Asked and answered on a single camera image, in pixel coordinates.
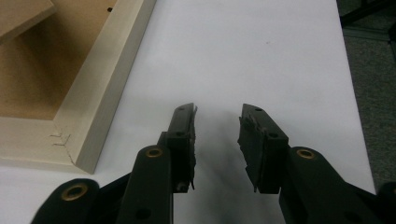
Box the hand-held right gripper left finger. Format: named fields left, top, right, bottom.
left=157, top=102, right=199, bottom=194

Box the black metal stand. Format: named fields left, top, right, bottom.
left=337, top=0, right=396, bottom=27

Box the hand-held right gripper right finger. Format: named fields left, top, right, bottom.
left=237, top=103, right=290, bottom=195

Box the wooden picture frame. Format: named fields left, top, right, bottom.
left=0, top=0, right=158, bottom=175

